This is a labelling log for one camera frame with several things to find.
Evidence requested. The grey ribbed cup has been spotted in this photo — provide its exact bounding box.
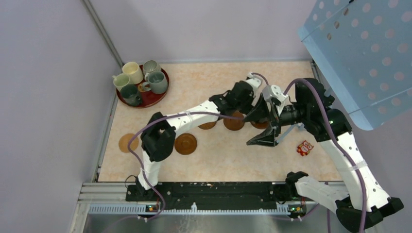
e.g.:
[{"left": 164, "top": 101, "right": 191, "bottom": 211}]
[{"left": 142, "top": 60, "right": 162, "bottom": 75}]

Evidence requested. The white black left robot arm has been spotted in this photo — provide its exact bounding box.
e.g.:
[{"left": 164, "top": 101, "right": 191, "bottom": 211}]
[{"left": 136, "top": 78, "right": 262, "bottom": 201}]

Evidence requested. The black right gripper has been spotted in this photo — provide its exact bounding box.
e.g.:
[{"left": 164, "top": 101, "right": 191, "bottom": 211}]
[{"left": 242, "top": 92, "right": 308, "bottom": 147}]

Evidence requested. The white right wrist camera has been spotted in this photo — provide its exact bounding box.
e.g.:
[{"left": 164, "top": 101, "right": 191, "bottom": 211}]
[{"left": 261, "top": 85, "right": 290, "bottom": 114}]

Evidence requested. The dark red round tray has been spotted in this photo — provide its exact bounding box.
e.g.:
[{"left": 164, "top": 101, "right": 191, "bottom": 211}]
[{"left": 112, "top": 61, "right": 170, "bottom": 108}]

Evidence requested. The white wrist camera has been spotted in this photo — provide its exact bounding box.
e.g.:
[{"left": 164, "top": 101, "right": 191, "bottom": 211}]
[
  {"left": 261, "top": 85, "right": 290, "bottom": 114},
  {"left": 246, "top": 72, "right": 262, "bottom": 91}
]

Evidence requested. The blue perforated metal panel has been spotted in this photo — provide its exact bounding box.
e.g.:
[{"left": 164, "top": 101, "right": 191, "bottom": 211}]
[{"left": 298, "top": 0, "right": 412, "bottom": 131}]

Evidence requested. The red owl sticker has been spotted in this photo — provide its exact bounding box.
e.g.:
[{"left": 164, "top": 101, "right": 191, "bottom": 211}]
[{"left": 296, "top": 140, "right": 314, "bottom": 156}]

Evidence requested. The dark green mug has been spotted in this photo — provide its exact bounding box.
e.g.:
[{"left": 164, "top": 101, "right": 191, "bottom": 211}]
[{"left": 120, "top": 84, "right": 142, "bottom": 106}]

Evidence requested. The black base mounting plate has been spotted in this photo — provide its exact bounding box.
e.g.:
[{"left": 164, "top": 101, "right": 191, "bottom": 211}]
[{"left": 125, "top": 182, "right": 309, "bottom": 211}]

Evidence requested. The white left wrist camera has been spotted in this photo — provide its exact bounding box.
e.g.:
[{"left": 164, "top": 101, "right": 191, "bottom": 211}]
[{"left": 246, "top": 72, "right": 262, "bottom": 91}]

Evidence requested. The grey green mug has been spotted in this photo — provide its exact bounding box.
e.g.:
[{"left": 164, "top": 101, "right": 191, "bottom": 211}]
[{"left": 141, "top": 71, "right": 169, "bottom": 94}]

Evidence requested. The aluminium frame rail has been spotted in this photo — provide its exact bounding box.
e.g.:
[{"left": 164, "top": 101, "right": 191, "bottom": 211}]
[{"left": 70, "top": 182, "right": 350, "bottom": 233}]

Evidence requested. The pale green mug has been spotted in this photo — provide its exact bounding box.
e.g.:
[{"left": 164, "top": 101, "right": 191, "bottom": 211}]
[{"left": 112, "top": 73, "right": 131, "bottom": 92}]

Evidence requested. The cream ceramic cup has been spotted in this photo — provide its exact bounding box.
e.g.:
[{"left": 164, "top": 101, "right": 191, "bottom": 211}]
[{"left": 122, "top": 62, "right": 144, "bottom": 84}]

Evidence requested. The light brown wooden coaster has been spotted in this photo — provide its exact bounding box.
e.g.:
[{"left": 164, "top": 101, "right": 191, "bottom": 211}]
[{"left": 118, "top": 133, "right": 139, "bottom": 153}]

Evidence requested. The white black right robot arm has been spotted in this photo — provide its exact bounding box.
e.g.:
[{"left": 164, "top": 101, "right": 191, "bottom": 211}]
[{"left": 244, "top": 78, "right": 404, "bottom": 233}]

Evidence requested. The grey tripod stand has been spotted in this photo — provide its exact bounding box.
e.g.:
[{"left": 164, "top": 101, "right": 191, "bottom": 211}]
[{"left": 276, "top": 87, "right": 333, "bottom": 143}]

